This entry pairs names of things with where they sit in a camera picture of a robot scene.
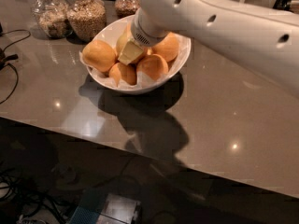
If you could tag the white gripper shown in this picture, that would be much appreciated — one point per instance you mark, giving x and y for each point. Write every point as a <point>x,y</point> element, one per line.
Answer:
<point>144,36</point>

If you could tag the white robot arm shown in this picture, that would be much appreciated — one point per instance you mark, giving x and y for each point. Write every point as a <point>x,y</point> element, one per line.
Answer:
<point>262,40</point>

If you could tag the white ceramic bowl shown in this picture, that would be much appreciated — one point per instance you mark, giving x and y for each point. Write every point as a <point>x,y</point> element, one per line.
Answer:
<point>109,31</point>

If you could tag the orange at front left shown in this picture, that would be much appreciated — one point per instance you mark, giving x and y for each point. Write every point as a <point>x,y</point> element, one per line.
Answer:
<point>125,72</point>

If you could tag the orange at front right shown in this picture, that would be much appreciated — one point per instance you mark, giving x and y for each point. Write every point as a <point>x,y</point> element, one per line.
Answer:
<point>154,66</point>

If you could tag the orange at right back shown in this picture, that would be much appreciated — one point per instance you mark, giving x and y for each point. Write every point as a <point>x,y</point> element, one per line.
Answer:
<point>168,48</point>

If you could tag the glass jar with brown cereal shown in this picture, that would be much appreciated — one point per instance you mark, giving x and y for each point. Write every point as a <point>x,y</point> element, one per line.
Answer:
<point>126,8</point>

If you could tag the glass jar with grains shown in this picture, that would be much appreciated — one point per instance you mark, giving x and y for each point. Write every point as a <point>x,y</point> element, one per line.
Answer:
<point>87,18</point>

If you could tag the glass jar with oats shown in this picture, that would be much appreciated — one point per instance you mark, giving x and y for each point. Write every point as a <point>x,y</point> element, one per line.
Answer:
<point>51,17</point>

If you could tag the metal box on floor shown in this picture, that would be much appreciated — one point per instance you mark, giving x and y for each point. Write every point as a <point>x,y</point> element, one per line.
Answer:
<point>97,208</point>

